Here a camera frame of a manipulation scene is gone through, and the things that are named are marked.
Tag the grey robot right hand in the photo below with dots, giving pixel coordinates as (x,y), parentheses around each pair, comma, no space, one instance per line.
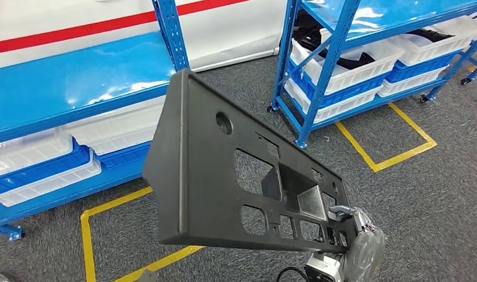
(367,253)

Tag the black plastic plate bracket part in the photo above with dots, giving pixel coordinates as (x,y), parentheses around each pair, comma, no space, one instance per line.
(207,175)

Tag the blue wheeled shelf rack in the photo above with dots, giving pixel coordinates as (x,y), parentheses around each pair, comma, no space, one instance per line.
(328,66)

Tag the black part in bin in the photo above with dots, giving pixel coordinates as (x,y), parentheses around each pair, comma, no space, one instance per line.
(429,35)
(355,60)

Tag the dark grey robot body part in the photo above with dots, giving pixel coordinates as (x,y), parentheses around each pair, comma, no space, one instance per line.
(147,276)

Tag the blue metal shelf rack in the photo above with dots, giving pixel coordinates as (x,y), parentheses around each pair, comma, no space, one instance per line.
(67,85)

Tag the white car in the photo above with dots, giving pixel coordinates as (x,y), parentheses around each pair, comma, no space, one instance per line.
(230,31)

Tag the red barrier belt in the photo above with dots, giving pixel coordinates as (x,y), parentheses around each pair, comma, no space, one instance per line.
(86,29)

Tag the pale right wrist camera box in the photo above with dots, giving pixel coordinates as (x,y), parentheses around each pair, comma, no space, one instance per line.
(324,268)

